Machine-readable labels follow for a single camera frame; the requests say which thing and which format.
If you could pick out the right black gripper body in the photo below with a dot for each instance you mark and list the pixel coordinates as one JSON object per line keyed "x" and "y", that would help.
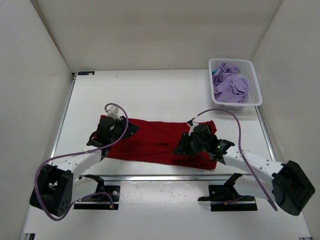
{"x": 197, "y": 146}

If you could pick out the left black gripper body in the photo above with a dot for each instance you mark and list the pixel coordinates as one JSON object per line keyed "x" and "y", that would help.
{"x": 119, "y": 127}

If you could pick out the red t shirt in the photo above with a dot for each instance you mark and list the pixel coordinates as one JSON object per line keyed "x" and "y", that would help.
{"x": 154, "y": 143}

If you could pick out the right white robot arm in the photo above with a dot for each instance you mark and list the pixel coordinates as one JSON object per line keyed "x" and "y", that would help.
{"x": 285, "y": 184}

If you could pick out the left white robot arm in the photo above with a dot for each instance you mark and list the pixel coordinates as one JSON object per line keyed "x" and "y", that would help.
{"x": 60, "y": 182}

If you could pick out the lilac t shirt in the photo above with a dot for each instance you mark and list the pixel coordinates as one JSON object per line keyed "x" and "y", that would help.
{"x": 228, "y": 86}

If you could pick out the small label sticker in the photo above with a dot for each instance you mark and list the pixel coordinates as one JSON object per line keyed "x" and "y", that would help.
{"x": 86, "y": 73}

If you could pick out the white plastic basket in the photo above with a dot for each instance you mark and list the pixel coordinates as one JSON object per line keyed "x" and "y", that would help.
{"x": 246, "y": 70}

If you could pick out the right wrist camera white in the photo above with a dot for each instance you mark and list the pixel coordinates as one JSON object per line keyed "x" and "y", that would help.
{"x": 192, "y": 125}

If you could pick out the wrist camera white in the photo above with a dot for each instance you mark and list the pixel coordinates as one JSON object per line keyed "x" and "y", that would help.
{"x": 192, "y": 125}
{"x": 113, "y": 112}

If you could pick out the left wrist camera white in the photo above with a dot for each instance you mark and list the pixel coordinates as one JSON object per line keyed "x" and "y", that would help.
{"x": 113, "y": 112}

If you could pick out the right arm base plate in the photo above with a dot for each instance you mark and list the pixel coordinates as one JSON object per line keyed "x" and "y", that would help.
{"x": 225, "y": 199}

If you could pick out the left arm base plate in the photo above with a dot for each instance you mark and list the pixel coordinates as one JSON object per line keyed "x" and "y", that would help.
{"x": 102, "y": 202}

